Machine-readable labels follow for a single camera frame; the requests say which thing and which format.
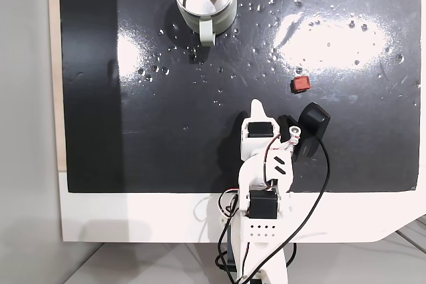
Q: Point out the red cube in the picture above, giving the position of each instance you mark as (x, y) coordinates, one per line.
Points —
(300, 84)

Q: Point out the black table mat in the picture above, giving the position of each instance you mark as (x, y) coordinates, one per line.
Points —
(133, 114)

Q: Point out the black camera box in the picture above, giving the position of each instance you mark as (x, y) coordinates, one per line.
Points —
(313, 121)

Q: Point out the grey-green steel-lined mug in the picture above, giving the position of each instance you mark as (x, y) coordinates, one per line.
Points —
(220, 20)

